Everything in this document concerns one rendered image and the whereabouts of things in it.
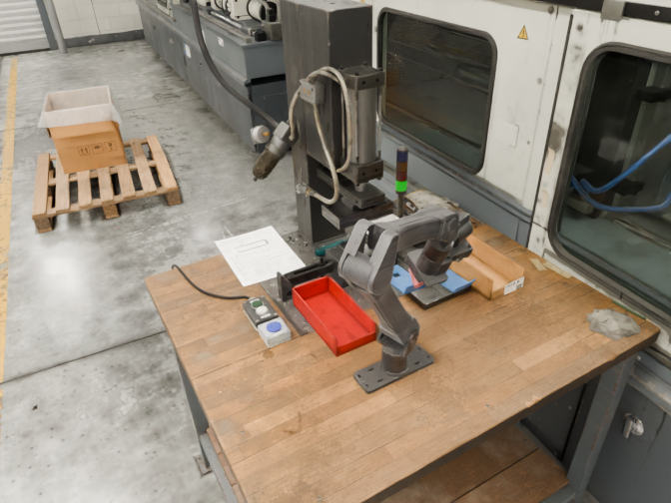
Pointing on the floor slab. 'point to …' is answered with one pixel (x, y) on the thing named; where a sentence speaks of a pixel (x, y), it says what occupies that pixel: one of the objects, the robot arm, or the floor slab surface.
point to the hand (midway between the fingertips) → (416, 284)
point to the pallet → (42, 202)
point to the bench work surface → (396, 393)
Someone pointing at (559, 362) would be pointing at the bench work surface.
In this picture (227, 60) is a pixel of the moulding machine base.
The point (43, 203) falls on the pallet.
